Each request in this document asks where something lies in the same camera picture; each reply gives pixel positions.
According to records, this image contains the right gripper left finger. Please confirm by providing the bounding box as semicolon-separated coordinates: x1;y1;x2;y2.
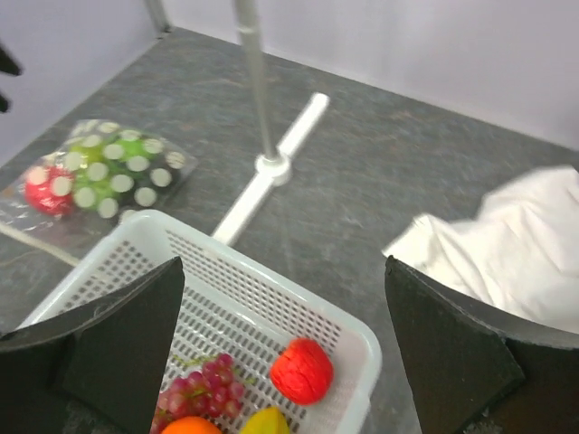
1;257;185;433

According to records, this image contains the green lettuce toy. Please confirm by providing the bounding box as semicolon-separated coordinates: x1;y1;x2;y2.
72;169;135;220

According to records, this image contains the metal clothes rack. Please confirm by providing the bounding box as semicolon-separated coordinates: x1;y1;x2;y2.
144;0;331;248

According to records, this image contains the light green pear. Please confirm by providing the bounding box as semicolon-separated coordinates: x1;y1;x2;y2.
68;139;104;166

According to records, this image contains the orange fruit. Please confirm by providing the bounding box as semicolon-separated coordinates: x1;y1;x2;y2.
161;416;222;434

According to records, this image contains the big red apple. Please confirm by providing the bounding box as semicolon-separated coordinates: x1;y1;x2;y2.
24;165;74;216

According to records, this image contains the white plastic mesh basket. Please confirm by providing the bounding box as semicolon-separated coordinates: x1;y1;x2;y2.
24;211;382;433

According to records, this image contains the green watermelon toy ball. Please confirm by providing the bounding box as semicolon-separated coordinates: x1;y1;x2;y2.
102;139;151;175

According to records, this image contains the small red apple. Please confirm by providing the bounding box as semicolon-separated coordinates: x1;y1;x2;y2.
270;337;334;406

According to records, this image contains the clear zip top bag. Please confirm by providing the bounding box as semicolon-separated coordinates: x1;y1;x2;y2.
1;118;198;264

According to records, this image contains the yellow starfruit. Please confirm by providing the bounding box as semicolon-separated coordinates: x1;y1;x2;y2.
240;407;291;434

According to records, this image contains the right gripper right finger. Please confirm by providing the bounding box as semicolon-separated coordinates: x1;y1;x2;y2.
384;257;578;433

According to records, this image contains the white cloth garment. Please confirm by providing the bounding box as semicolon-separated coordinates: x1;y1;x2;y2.
383;165;578;333

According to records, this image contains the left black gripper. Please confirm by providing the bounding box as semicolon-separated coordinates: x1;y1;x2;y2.
0;42;23;114

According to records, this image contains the purple grape bunch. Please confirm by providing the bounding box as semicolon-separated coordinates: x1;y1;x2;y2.
149;353;245;433

